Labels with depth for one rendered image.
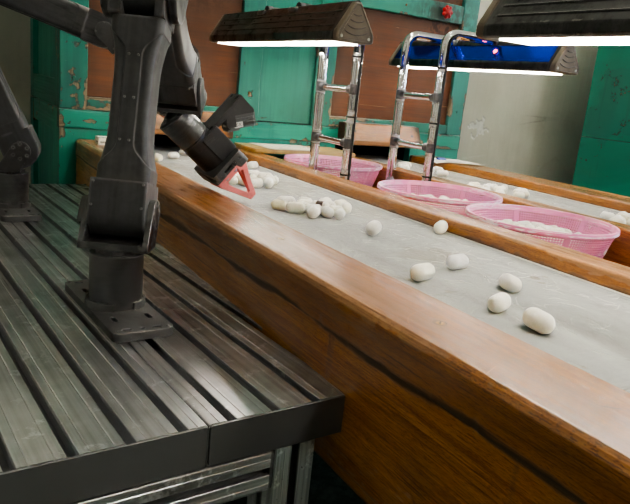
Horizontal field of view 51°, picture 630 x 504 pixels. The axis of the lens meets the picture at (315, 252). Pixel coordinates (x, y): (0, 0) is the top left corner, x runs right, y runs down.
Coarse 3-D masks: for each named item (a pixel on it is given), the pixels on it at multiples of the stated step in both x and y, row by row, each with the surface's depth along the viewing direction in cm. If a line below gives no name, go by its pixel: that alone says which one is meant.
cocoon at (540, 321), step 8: (528, 312) 68; (536, 312) 67; (544, 312) 67; (528, 320) 67; (536, 320) 66; (544, 320) 66; (552, 320) 66; (536, 328) 66; (544, 328) 66; (552, 328) 66
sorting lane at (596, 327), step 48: (288, 192) 138; (336, 240) 99; (384, 240) 102; (432, 240) 106; (432, 288) 79; (480, 288) 81; (528, 288) 83; (576, 288) 86; (528, 336) 66; (576, 336) 67; (624, 336) 69; (624, 384) 56
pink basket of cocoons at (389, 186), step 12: (384, 180) 149; (396, 180) 153; (408, 180) 154; (396, 192) 135; (408, 192) 154; (432, 192) 155; (444, 192) 155; (468, 192) 152; (480, 192) 150; (432, 204) 132; (444, 204) 131; (456, 204) 131; (468, 204) 131
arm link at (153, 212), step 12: (84, 204) 78; (156, 204) 80; (84, 216) 78; (156, 216) 80; (84, 228) 78; (156, 228) 81; (84, 240) 78; (96, 240) 78; (108, 240) 79; (120, 240) 79; (132, 240) 80; (144, 240) 78; (132, 252) 77; (144, 252) 77
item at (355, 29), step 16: (224, 16) 167; (240, 16) 158; (256, 16) 151; (272, 16) 143; (288, 16) 137; (304, 16) 131; (320, 16) 125; (336, 16) 120; (352, 16) 118; (224, 32) 161; (240, 32) 153; (256, 32) 145; (272, 32) 138; (288, 32) 132; (304, 32) 127; (320, 32) 122; (336, 32) 117; (352, 32) 119; (368, 32) 120
